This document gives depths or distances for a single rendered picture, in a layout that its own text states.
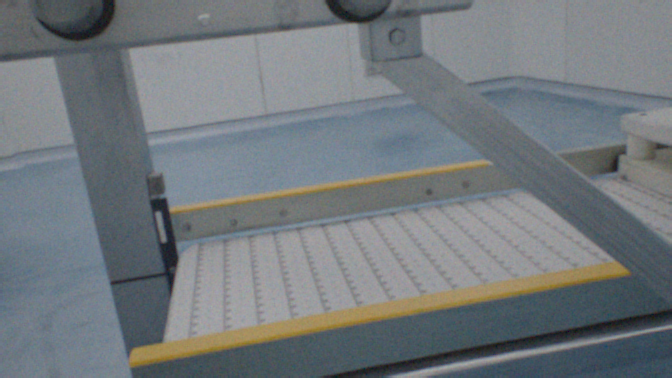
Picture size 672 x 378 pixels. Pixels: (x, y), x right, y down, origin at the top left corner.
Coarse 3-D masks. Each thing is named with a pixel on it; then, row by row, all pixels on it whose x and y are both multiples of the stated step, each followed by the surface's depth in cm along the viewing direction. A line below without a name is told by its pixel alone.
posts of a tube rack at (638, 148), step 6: (630, 138) 64; (636, 138) 63; (642, 138) 63; (630, 144) 64; (636, 144) 63; (642, 144) 63; (648, 144) 63; (654, 144) 63; (630, 150) 64; (636, 150) 63; (642, 150) 63; (648, 150) 63; (654, 150) 63; (630, 156) 64; (636, 156) 64; (642, 156) 63; (648, 156) 63; (654, 156) 64
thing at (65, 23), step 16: (32, 0) 23; (48, 0) 23; (64, 0) 23; (80, 0) 23; (96, 0) 24; (112, 0) 25; (48, 16) 23; (64, 16) 23; (80, 16) 23; (96, 16) 25; (112, 16) 25; (64, 32) 25; (80, 32) 25; (96, 32) 25
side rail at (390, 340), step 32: (576, 288) 38; (608, 288) 38; (640, 288) 39; (384, 320) 36; (416, 320) 36; (448, 320) 37; (480, 320) 37; (512, 320) 38; (544, 320) 38; (576, 320) 38; (608, 320) 39; (224, 352) 35; (256, 352) 35; (288, 352) 35; (320, 352) 36; (352, 352) 36; (384, 352) 37; (416, 352) 37
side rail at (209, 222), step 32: (576, 160) 66; (608, 160) 66; (320, 192) 62; (352, 192) 62; (384, 192) 63; (416, 192) 63; (448, 192) 64; (480, 192) 65; (192, 224) 60; (224, 224) 61; (256, 224) 61
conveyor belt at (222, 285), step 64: (640, 192) 61; (192, 256) 58; (256, 256) 56; (320, 256) 54; (384, 256) 53; (448, 256) 52; (512, 256) 50; (576, 256) 49; (192, 320) 45; (256, 320) 44
